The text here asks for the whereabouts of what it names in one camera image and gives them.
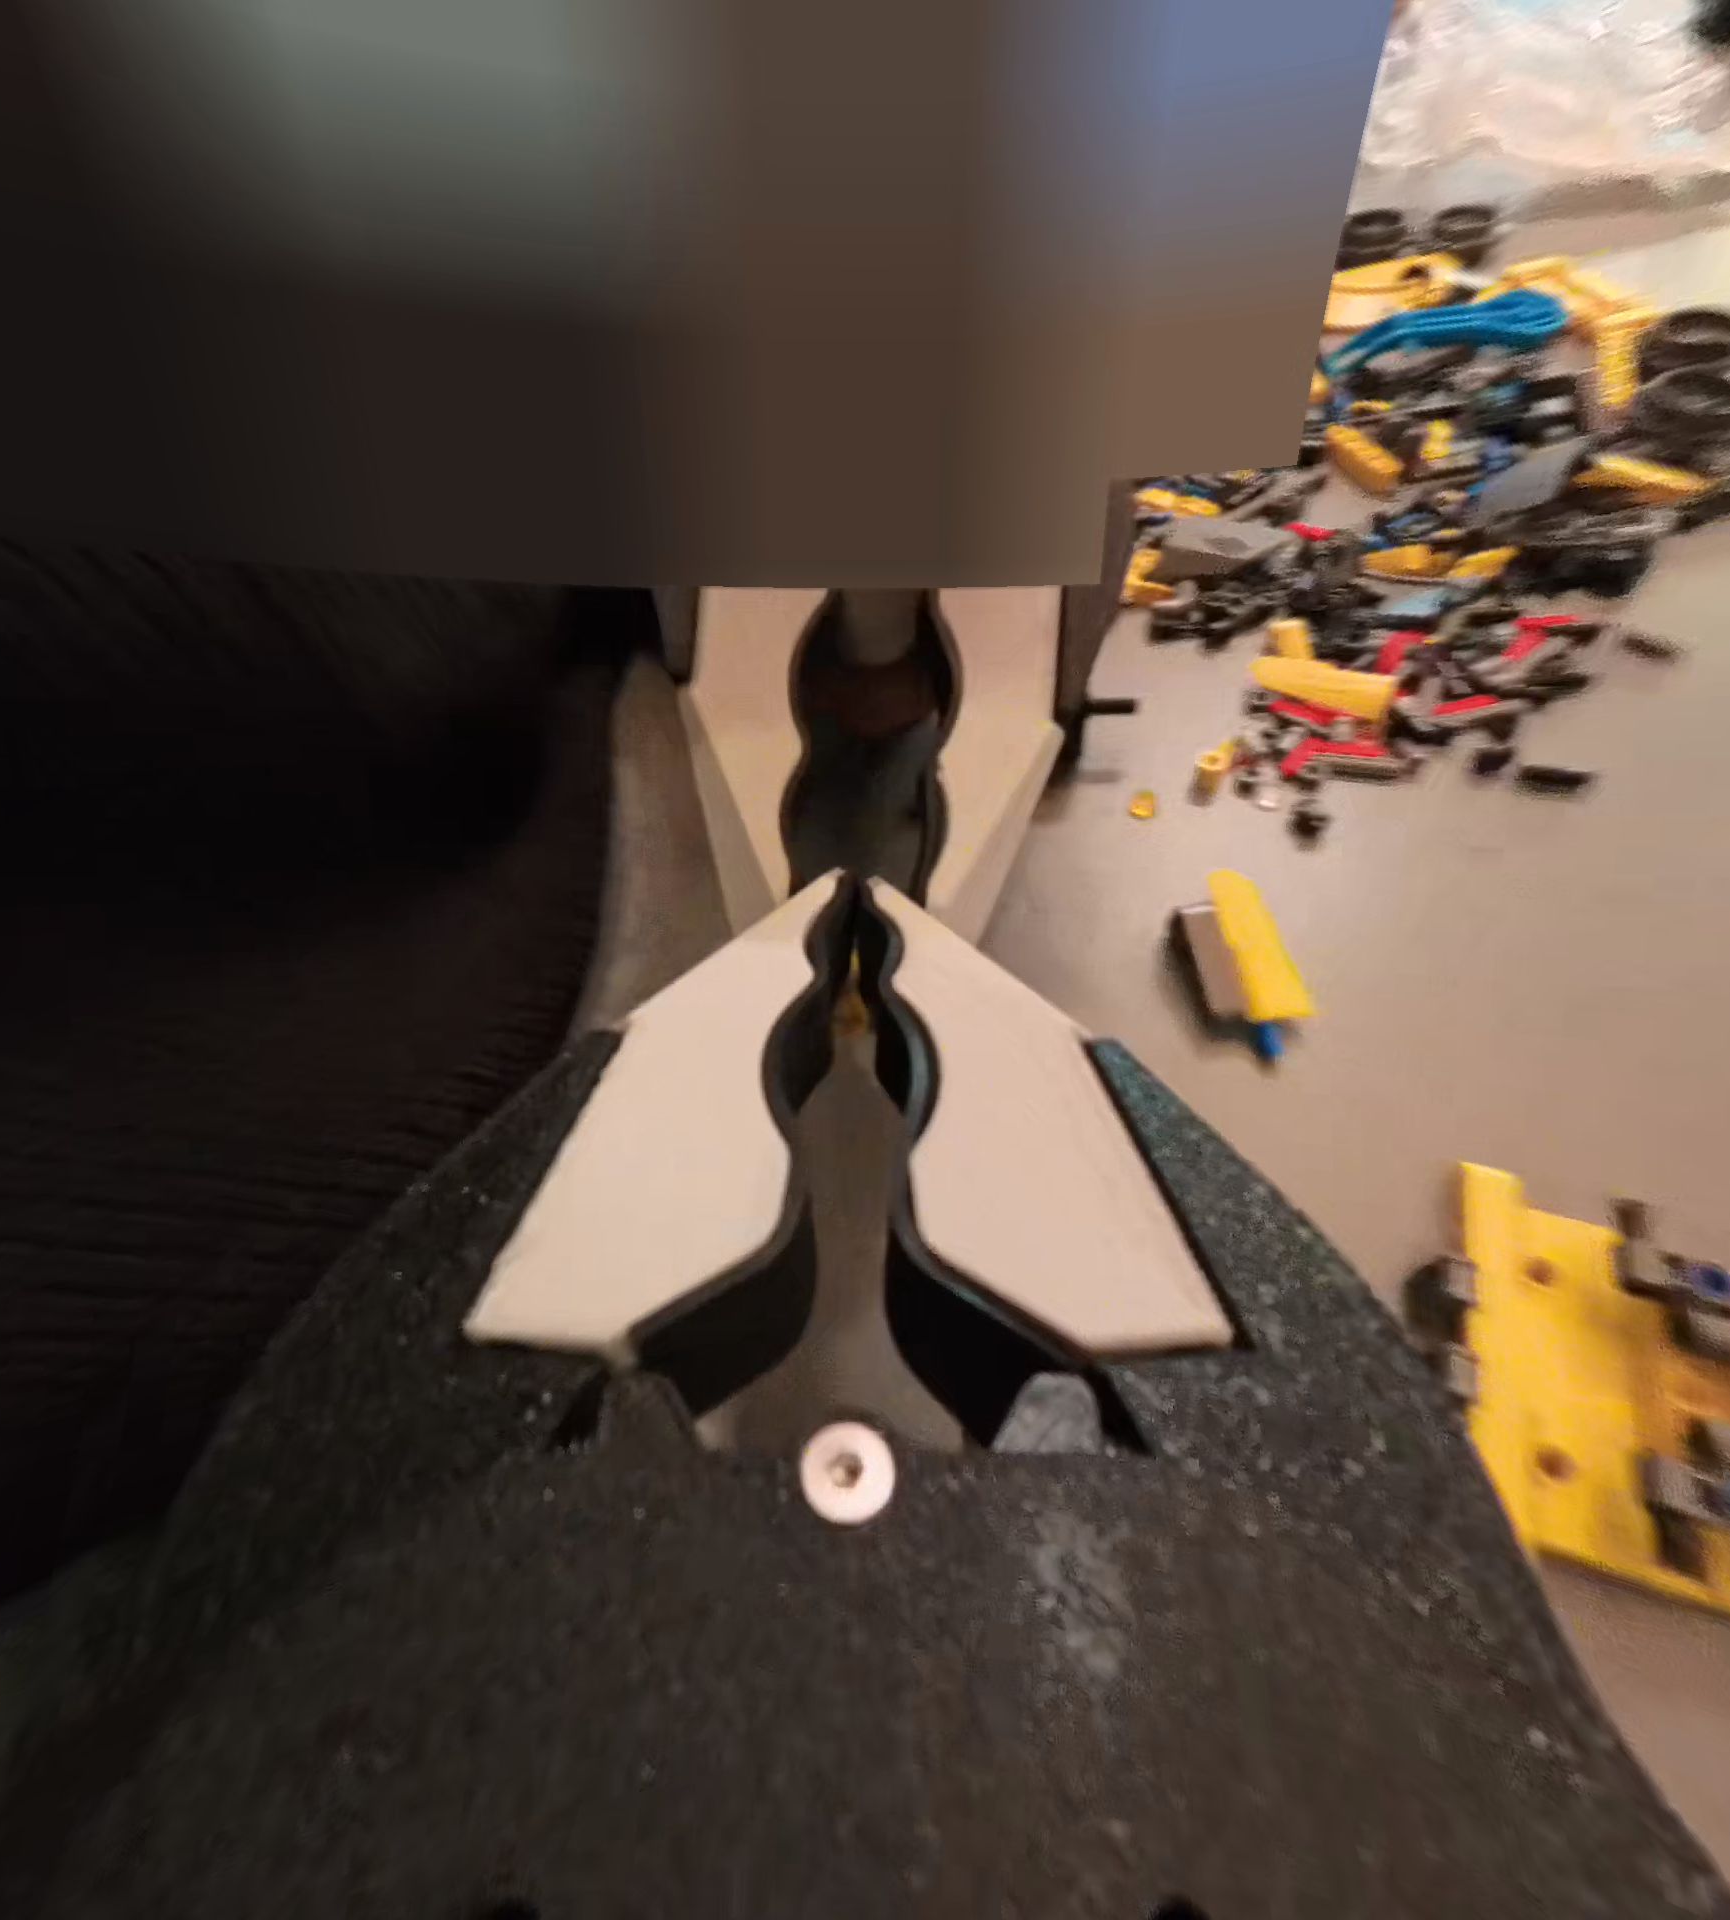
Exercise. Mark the blue toy pin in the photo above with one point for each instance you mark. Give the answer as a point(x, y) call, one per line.
point(1265, 1039)

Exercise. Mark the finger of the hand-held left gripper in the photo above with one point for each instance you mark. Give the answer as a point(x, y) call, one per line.
point(736, 705)
point(999, 719)

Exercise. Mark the yellow curved panel grey block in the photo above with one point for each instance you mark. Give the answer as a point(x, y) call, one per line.
point(1247, 936)

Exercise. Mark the pile of toy building pieces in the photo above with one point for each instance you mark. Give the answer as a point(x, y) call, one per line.
point(1403, 495)

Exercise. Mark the clear plastic bag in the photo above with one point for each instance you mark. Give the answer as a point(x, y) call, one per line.
point(1525, 104)

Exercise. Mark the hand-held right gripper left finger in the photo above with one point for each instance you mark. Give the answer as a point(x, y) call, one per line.
point(640, 1185)

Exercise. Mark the person's dark knit sweater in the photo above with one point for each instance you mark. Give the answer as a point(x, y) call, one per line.
point(205, 1051)

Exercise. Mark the yellow toy plate assembly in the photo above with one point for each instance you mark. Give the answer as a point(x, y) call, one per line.
point(1555, 1394)

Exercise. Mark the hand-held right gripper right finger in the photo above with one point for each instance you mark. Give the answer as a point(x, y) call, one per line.
point(1060, 1185)

